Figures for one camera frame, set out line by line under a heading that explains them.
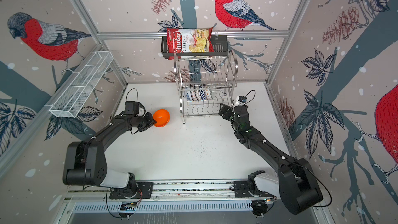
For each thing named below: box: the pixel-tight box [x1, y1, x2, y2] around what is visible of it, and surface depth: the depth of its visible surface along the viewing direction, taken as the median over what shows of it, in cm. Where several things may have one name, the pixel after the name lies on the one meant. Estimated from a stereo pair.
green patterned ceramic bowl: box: [205, 89, 212, 101], surface depth 100 cm
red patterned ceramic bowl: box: [190, 90, 197, 101], surface depth 100 cm
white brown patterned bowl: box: [194, 90, 202, 101], surface depth 100 cm
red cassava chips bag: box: [166, 26, 215, 60], surface depth 90 cm
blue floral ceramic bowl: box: [186, 90, 193, 102], surface depth 100 cm
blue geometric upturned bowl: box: [199, 89, 207, 101], surface depth 100 cm
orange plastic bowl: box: [152, 108, 171, 128], surface depth 92 cm
